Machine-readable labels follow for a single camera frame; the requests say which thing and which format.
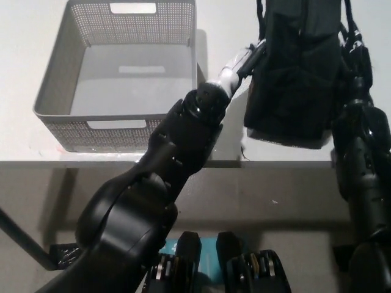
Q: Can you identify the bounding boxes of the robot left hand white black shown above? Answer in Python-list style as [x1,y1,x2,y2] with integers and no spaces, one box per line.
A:
[228,40,266,78]

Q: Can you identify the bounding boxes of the black table leg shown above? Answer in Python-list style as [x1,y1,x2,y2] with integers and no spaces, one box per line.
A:
[0,206,58,271]

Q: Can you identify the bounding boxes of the robot right hand white black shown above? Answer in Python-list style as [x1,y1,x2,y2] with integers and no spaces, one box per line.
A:
[343,38,374,84]

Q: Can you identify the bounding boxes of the robot body black teal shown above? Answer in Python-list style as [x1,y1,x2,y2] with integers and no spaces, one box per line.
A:
[145,231,291,293]

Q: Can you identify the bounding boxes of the grey perforated plastic basket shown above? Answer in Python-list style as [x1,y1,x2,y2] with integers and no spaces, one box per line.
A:
[32,0,199,153]

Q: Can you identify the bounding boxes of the dark green lunch bag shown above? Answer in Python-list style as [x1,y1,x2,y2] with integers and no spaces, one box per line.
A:
[243,0,363,150]

